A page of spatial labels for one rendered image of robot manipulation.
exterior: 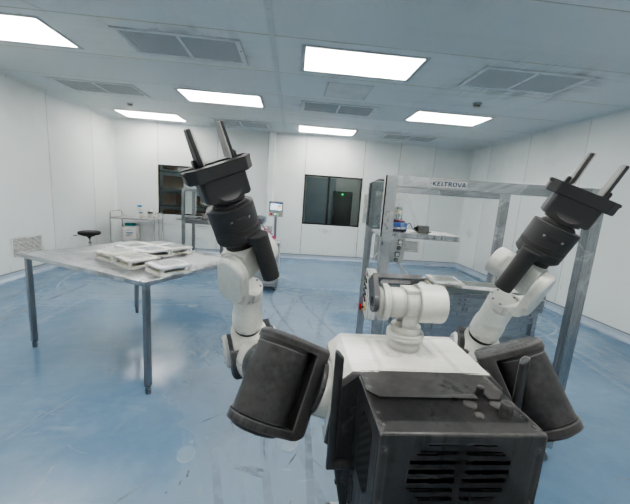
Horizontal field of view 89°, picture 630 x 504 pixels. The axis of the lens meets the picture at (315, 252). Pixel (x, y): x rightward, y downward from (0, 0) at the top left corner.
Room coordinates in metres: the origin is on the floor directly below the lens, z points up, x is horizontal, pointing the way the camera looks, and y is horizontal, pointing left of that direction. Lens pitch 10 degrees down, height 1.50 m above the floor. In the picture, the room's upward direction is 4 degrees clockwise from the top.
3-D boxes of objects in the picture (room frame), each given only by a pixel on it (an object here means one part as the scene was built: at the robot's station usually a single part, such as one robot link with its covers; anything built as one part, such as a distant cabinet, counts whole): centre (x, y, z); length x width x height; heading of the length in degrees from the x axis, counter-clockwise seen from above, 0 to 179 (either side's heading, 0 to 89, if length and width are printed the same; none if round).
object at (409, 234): (2.62, -0.79, 1.25); 0.62 x 0.38 x 0.04; 87
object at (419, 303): (0.53, -0.17, 1.32); 0.10 x 0.07 x 0.09; 94
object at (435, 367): (0.47, -0.17, 1.12); 0.34 x 0.30 x 0.36; 94
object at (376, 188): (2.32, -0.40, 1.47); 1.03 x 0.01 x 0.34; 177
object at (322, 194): (7.78, -0.32, 1.43); 1.38 x 0.01 x 1.16; 94
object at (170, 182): (7.51, 3.04, 1.43); 1.32 x 0.01 x 1.11; 94
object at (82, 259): (2.87, 1.60, 0.84); 1.50 x 1.10 x 0.04; 67
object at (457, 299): (2.58, -1.17, 0.77); 1.30 x 0.29 x 0.10; 87
